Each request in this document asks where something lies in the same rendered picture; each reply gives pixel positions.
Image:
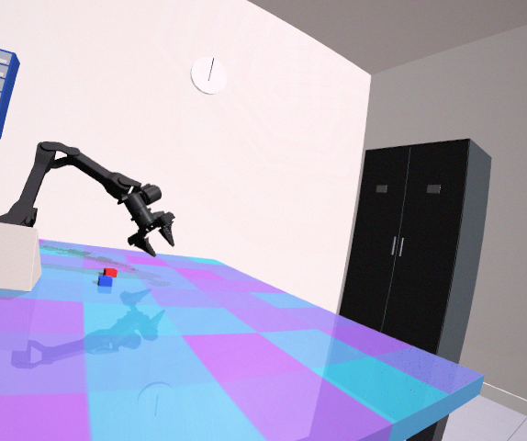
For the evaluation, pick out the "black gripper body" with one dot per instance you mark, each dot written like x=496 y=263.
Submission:
x=145 y=220

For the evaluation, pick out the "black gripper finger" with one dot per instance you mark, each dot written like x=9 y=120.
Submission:
x=145 y=246
x=166 y=232

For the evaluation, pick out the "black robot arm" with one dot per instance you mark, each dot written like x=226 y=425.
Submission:
x=117 y=185

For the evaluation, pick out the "blue block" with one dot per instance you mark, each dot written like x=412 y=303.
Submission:
x=105 y=281

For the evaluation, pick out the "red block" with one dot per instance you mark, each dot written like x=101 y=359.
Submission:
x=110 y=272

